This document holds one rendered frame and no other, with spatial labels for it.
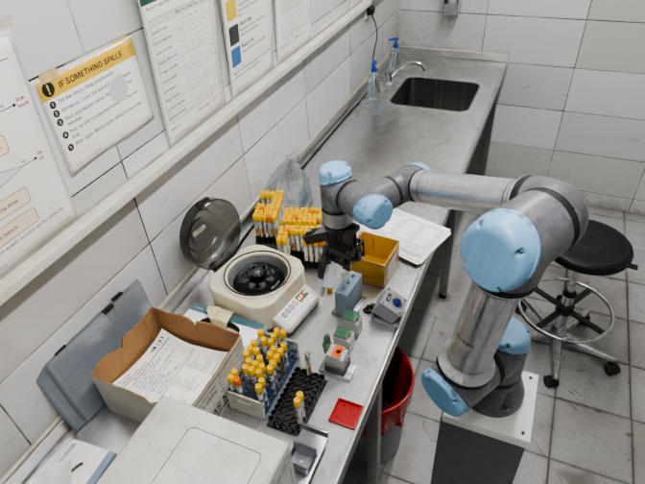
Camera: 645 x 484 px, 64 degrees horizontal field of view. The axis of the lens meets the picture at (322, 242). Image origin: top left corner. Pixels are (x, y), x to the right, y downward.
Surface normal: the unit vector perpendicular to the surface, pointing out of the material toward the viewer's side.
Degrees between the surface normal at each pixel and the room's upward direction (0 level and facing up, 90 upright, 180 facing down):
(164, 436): 0
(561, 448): 0
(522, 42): 90
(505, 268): 83
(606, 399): 0
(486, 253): 83
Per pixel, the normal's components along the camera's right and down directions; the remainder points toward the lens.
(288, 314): 0.31, -0.58
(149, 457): -0.06, -0.78
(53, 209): 0.92, 0.26
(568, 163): -0.40, 0.59
